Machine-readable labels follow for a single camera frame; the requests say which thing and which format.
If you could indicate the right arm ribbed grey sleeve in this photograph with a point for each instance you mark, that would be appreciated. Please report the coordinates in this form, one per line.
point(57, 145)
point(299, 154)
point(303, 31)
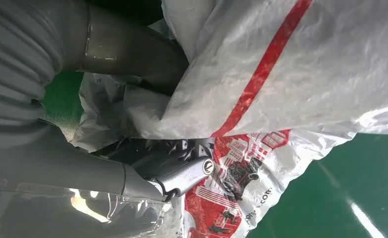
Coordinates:
point(13, 65)

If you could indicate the grey mesh panel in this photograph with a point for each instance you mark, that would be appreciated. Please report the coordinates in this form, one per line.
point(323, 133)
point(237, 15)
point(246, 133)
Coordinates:
point(62, 123)

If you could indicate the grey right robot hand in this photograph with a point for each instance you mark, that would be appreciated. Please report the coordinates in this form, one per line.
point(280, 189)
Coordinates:
point(65, 170)

